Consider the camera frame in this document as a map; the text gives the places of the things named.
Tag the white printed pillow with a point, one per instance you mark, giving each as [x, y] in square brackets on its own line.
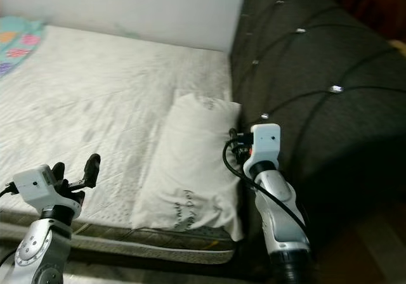
[190, 163]

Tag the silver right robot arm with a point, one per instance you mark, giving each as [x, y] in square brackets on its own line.
[282, 220]

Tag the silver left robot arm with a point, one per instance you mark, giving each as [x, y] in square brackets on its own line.
[47, 252]

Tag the white quilted mattress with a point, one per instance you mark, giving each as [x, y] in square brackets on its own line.
[89, 94]

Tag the dark tufted headboard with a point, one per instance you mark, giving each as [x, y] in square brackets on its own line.
[317, 62]

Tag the teal heart-pattern blanket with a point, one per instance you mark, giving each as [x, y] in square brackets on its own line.
[19, 43]

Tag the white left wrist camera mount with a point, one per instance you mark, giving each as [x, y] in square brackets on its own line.
[38, 182]

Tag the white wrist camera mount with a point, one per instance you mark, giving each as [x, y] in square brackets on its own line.
[38, 182]
[266, 143]

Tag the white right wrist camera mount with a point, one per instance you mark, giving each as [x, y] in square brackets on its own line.
[266, 143]

